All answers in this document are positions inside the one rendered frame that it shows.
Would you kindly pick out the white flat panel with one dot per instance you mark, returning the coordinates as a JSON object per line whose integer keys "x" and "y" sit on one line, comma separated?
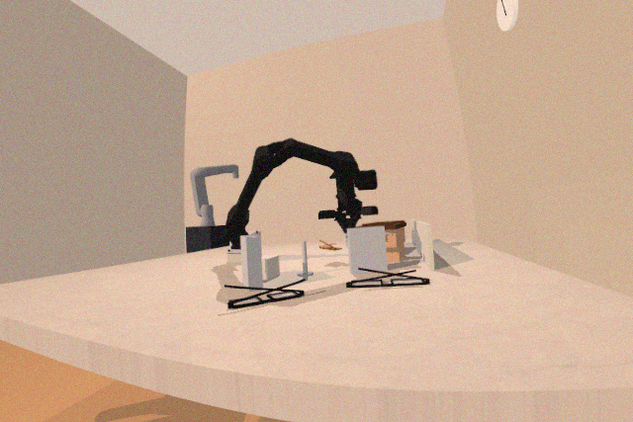
{"x": 421, "y": 237}

